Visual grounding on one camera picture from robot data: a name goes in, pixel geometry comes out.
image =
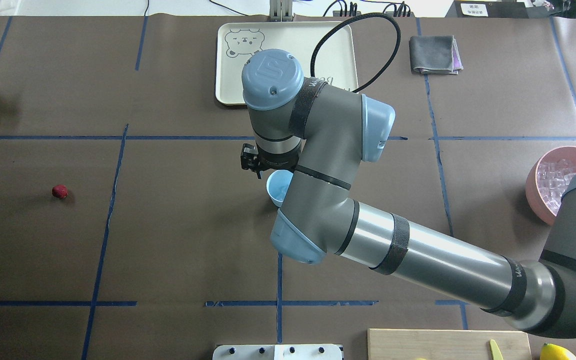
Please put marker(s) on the lower yellow lemon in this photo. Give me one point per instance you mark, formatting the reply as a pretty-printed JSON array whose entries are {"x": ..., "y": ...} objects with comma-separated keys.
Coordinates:
[{"x": 550, "y": 351}]

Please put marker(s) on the pink bowl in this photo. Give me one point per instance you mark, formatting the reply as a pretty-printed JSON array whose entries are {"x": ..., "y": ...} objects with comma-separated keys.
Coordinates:
[{"x": 531, "y": 192}]

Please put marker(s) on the grey folded cloth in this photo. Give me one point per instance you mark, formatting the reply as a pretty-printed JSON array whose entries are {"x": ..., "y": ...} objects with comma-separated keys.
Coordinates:
[{"x": 435, "y": 55}]

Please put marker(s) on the bamboo cutting board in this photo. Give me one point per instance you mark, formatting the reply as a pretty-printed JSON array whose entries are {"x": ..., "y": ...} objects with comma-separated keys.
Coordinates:
[{"x": 435, "y": 344}]

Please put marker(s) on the light blue plastic cup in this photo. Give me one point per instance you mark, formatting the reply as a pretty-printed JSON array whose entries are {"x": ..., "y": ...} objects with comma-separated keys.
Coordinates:
[{"x": 277, "y": 185}]

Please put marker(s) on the yellow plastic knife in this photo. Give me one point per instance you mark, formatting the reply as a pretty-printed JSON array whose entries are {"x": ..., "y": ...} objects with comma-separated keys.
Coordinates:
[{"x": 495, "y": 351}]

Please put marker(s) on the aluminium frame post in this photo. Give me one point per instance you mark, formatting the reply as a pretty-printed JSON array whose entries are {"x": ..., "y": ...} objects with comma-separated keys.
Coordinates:
[{"x": 281, "y": 11}]

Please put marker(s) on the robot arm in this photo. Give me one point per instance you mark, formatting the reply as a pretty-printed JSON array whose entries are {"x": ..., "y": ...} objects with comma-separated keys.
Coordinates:
[{"x": 322, "y": 133}]

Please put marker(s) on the red strawberry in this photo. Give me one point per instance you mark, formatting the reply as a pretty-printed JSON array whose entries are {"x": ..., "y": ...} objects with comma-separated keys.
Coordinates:
[{"x": 60, "y": 191}]

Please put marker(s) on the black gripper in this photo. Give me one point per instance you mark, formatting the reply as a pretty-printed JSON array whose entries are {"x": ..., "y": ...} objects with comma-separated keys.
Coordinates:
[{"x": 277, "y": 164}]

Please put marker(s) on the cream bear tray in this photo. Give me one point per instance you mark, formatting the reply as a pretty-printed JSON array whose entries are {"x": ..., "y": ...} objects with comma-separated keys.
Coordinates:
[{"x": 238, "y": 41}]

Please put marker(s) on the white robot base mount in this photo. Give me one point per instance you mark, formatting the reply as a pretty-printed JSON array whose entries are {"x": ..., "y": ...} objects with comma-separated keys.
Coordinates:
[{"x": 317, "y": 351}]

